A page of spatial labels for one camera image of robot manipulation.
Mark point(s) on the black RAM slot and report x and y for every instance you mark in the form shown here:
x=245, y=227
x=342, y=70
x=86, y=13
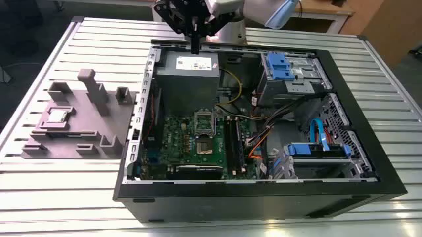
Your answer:
x=230, y=145
x=238, y=145
x=234, y=145
x=242, y=145

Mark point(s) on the RAM stick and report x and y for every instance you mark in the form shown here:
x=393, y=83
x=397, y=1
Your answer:
x=64, y=135

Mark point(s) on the grey parts rack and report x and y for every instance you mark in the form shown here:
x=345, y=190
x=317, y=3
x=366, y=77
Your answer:
x=82, y=118

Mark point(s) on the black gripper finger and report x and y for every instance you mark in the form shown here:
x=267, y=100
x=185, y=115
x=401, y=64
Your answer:
x=178, y=27
x=219, y=22

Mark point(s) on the silver metal disk bay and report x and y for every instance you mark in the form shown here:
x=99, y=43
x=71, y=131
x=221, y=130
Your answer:
x=326, y=161
x=297, y=89

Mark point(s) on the hard disk in blue carrier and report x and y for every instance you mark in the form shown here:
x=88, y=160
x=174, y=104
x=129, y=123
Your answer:
x=299, y=149

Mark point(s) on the silver CPU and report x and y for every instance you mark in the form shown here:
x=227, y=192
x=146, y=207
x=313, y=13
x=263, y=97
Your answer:
x=58, y=116

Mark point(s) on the blue disk carrier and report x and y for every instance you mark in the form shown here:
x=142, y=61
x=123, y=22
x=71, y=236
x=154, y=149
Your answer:
x=278, y=61
x=283, y=75

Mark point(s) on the CPU socket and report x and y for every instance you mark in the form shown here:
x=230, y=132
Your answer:
x=205, y=146

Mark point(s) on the brown wooden cabinet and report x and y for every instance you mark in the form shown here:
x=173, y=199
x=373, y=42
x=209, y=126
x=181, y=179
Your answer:
x=389, y=29

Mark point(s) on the grey power supply unit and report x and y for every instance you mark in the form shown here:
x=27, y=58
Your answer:
x=187, y=86

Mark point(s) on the black graphics card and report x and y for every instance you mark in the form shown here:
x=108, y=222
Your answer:
x=198, y=171

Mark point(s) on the green motherboard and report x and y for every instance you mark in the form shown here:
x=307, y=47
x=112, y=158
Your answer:
x=174, y=123

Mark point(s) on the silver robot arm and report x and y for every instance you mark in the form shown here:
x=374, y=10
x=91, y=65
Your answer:
x=233, y=32

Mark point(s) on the blue board connector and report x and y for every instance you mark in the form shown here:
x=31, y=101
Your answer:
x=153, y=157

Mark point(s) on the wooden desk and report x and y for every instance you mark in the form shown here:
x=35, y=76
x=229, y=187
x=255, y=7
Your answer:
x=330, y=11

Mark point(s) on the black PC case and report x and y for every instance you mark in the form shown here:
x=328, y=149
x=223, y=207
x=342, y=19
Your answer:
x=230, y=202

